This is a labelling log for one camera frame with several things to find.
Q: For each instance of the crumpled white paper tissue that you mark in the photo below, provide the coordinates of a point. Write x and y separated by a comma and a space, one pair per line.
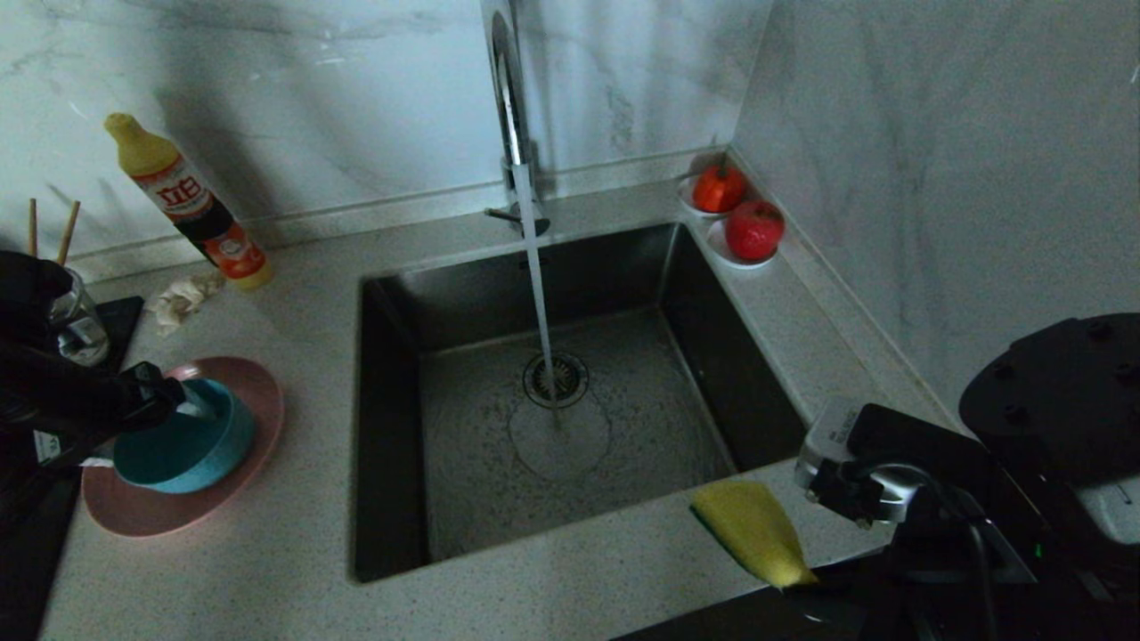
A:
181, 298

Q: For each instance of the pink plastic plate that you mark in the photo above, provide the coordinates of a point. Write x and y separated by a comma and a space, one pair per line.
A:
249, 401

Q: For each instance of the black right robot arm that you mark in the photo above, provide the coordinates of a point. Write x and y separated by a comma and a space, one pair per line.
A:
1060, 392

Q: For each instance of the clear glass cup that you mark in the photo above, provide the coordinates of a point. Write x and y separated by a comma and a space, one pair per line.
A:
80, 325

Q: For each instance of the stainless steel sink basin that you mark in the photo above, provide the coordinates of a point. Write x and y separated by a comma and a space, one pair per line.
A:
623, 463

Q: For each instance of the round metal drain strainer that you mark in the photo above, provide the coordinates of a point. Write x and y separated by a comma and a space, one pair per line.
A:
570, 378

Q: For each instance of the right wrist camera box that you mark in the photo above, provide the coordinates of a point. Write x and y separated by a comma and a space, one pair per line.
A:
828, 441

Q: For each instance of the red toy apple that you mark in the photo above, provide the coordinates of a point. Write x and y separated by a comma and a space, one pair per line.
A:
755, 230

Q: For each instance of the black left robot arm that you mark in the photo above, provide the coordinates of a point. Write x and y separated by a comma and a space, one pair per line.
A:
36, 356

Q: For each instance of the orange-red toy tomato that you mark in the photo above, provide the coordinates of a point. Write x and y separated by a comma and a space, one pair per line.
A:
718, 188

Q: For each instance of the teal plastic bowl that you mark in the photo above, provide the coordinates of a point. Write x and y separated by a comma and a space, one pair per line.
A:
191, 454

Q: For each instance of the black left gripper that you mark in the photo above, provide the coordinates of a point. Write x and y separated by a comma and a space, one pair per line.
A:
134, 401

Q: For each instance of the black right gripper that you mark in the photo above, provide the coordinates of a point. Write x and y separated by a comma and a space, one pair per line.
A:
971, 516

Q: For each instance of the chrome sink faucet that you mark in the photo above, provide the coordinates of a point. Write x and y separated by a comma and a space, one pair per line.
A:
509, 107

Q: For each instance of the orange dish soap bottle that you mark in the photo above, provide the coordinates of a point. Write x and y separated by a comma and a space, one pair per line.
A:
191, 209

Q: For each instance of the yellow green sponge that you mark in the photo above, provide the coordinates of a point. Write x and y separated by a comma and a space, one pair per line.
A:
753, 530

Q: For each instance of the black induction cooktop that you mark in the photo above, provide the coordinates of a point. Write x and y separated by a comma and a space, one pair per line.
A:
125, 320

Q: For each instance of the small white round dish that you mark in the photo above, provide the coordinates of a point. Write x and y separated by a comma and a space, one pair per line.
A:
718, 253
686, 203

